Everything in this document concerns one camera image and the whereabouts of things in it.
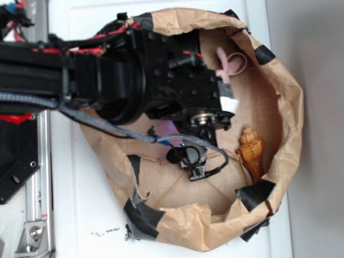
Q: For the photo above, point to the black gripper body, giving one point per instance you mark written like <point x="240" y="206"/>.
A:
<point x="180" y="86"/>

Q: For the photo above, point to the black white-tipped gripper finger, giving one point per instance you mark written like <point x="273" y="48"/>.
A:
<point x="226" y="97"/>

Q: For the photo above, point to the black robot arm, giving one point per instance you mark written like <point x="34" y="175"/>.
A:
<point x="122" y="75"/>

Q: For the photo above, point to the pink plush bunny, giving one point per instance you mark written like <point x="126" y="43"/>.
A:
<point x="231" y="65"/>

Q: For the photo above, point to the brown paper bag basin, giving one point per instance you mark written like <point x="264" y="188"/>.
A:
<point x="158" y="200"/>

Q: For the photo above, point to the brown conch seashell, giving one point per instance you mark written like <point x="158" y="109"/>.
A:
<point x="251" y="150"/>

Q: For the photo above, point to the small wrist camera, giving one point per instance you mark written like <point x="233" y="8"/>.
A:
<point x="191" y="156"/>

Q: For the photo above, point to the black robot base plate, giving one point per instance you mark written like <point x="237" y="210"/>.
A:
<point x="19" y="155"/>

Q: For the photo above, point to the aluminium extrusion rail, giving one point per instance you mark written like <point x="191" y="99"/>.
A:
<point x="39" y="190"/>

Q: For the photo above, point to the metal corner bracket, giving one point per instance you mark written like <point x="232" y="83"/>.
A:
<point x="34" y="240"/>

